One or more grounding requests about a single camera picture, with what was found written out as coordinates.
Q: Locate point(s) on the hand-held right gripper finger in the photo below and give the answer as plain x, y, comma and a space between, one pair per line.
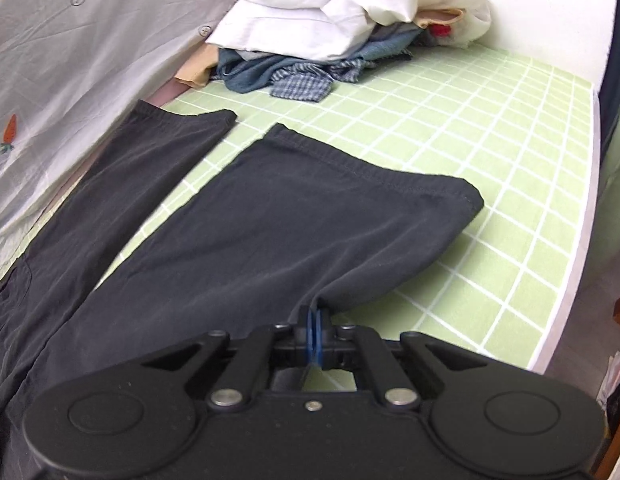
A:
310, 340
321, 340

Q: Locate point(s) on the black pants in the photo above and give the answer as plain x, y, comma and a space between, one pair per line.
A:
240, 240

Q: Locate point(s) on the blue plaid shirt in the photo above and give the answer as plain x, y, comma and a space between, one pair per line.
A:
302, 87

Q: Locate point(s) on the blue denim garment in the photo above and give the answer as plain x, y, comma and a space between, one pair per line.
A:
270, 67

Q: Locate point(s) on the pink mattress pad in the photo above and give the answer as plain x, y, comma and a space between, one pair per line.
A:
170, 96

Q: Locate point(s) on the beige cloth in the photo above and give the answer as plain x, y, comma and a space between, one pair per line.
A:
195, 72

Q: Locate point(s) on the small red cloth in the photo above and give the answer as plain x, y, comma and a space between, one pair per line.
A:
442, 31

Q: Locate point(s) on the white shirt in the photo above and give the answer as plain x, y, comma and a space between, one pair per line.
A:
350, 5

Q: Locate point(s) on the carrot print grey sheet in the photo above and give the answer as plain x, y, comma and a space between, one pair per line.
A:
80, 85

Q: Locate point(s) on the dark blue cloth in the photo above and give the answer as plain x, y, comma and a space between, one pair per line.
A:
617, 70

